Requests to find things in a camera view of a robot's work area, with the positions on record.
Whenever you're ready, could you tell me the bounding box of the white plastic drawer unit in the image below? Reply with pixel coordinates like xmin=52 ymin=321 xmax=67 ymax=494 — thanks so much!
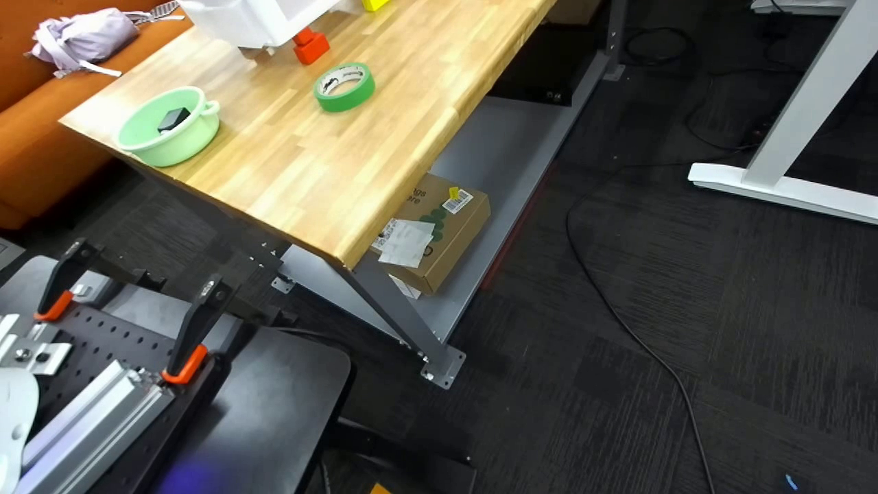
xmin=175 ymin=0 xmax=354 ymax=55

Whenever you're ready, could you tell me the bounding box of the light green plastic bowl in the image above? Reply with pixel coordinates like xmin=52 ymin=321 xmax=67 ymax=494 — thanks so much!
xmin=115 ymin=85 xmax=222 ymax=170

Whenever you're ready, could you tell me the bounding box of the brown cardboard box with labels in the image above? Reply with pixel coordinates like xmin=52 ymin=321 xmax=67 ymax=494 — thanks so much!
xmin=369 ymin=174 xmax=494 ymax=297

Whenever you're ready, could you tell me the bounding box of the white paper sheet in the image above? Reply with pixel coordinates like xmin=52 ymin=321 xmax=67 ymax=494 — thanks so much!
xmin=377 ymin=216 xmax=439 ymax=273

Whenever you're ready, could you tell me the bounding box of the green tape roll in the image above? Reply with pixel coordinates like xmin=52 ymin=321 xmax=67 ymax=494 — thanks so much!
xmin=314 ymin=61 xmax=380 ymax=116

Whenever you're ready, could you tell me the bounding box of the black flat seat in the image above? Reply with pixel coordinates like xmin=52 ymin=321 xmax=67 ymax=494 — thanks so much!
xmin=134 ymin=326 xmax=354 ymax=494

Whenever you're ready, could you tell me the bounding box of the red block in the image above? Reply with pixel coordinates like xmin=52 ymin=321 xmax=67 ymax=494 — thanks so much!
xmin=292 ymin=26 xmax=333 ymax=68

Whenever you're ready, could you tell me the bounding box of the black perforated board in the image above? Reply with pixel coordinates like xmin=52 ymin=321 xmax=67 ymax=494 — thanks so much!
xmin=30 ymin=303 xmax=199 ymax=428

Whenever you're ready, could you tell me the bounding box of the silver aluminium extrusion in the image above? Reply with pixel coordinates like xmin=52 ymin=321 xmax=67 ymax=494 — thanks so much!
xmin=11 ymin=359 xmax=175 ymax=494

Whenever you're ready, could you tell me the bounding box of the lilac cloth bag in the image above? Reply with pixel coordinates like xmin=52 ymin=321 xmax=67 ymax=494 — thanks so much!
xmin=27 ymin=6 xmax=144 ymax=79

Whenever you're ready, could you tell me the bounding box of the orange sofa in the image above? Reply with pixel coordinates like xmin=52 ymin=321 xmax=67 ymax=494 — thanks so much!
xmin=0 ymin=0 xmax=199 ymax=232

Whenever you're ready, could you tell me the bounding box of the white desk foot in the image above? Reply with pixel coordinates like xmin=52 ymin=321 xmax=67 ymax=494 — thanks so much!
xmin=750 ymin=0 xmax=860 ymax=20

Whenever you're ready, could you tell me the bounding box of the white rounded housing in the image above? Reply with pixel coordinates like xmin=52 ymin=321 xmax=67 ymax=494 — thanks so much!
xmin=0 ymin=366 xmax=45 ymax=494

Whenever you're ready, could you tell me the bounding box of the wooden table with metal frame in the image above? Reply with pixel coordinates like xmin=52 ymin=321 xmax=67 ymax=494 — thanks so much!
xmin=273 ymin=0 xmax=631 ymax=396

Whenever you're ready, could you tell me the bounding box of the black floor cable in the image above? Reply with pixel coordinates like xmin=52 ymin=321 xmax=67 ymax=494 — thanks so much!
xmin=564 ymin=200 xmax=719 ymax=494

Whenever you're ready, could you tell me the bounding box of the black clamp orange handle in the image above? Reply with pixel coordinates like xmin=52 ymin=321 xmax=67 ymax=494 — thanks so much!
xmin=159 ymin=273 xmax=234 ymax=391
xmin=30 ymin=237 xmax=120 ymax=325

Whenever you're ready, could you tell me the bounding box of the white desk leg frame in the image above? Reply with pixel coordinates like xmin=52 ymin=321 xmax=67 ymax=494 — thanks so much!
xmin=686 ymin=0 xmax=878 ymax=227

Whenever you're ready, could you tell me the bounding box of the silver metal bracket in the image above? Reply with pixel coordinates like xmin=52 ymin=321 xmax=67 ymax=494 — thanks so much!
xmin=0 ymin=310 xmax=78 ymax=378

